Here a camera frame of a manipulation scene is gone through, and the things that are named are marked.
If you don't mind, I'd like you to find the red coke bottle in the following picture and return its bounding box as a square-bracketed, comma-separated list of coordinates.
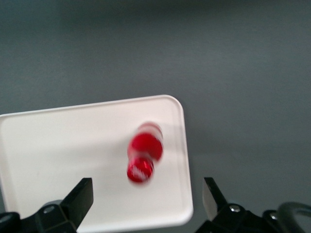
[126, 121, 164, 187]

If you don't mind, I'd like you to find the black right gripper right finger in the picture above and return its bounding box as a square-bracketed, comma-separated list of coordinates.
[203, 177, 228, 222]

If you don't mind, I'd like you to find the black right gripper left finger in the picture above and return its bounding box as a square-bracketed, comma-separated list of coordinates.
[61, 177, 95, 229]

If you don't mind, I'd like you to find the cream plastic tray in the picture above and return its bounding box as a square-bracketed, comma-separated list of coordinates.
[0, 94, 194, 233]

